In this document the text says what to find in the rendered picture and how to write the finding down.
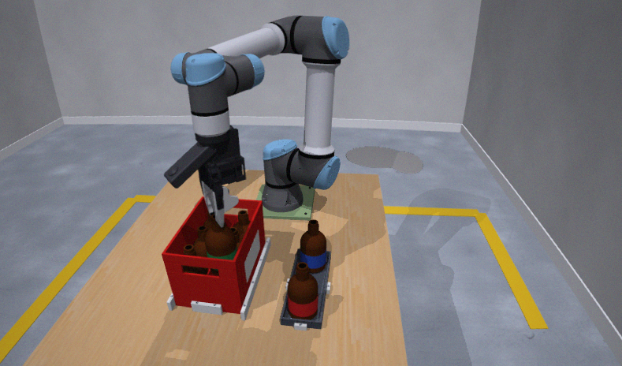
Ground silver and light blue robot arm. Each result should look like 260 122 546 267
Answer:
164 16 349 212

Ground red plastic crate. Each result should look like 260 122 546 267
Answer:
162 198 266 314

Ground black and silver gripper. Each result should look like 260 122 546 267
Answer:
195 126 246 228

